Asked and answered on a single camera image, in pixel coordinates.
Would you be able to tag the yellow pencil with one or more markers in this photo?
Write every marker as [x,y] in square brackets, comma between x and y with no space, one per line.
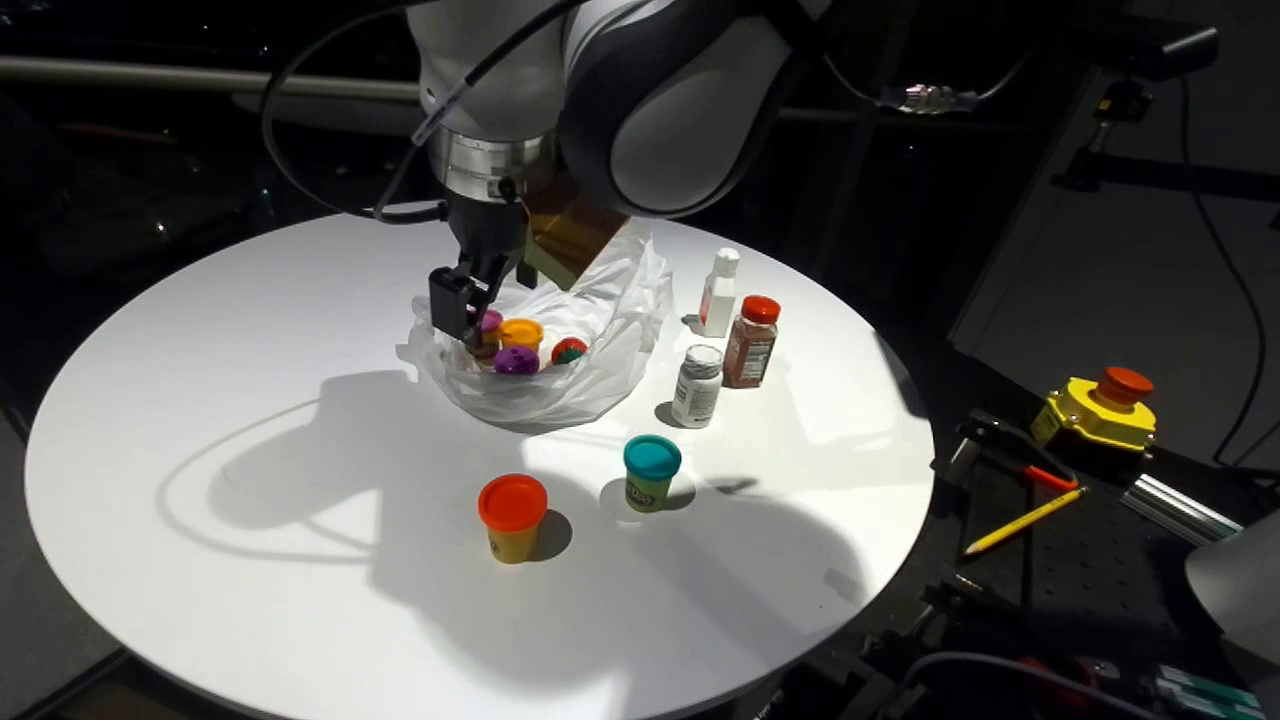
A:
[1025,521]

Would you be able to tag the magenta lid container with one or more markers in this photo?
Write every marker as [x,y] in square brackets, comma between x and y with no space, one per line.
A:
[486,335]

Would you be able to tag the red emergency stop button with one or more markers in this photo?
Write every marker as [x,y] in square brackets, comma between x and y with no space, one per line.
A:
[1108,409]

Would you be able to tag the white plastic bag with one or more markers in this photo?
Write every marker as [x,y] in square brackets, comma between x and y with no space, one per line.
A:
[618,307]

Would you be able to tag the yellow lid container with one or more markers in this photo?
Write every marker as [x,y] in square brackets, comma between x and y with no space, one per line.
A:
[522,335]

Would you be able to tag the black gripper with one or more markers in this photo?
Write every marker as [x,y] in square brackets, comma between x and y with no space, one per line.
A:
[489,253]

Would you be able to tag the red lid spice jar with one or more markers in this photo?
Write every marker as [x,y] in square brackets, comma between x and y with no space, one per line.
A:
[750,346]

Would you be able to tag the orange lid yellow cup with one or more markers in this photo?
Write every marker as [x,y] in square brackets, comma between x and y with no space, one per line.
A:
[513,513]

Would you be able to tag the white square bottle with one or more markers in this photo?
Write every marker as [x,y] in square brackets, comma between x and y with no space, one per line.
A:
[719,294]

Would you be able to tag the teal lid green cup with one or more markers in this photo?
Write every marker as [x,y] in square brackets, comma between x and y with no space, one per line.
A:
[648,465]

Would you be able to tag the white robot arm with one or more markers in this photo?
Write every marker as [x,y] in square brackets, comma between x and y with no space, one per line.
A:
[647,104]

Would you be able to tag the white round pill bottle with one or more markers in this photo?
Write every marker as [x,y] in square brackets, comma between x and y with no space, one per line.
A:
[696,384]

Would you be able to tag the metal railing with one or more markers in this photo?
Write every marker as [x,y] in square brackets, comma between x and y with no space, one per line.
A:
[54,68]

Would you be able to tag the purple bottle with holes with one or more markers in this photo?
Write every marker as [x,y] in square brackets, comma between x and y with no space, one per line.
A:
[517,363]

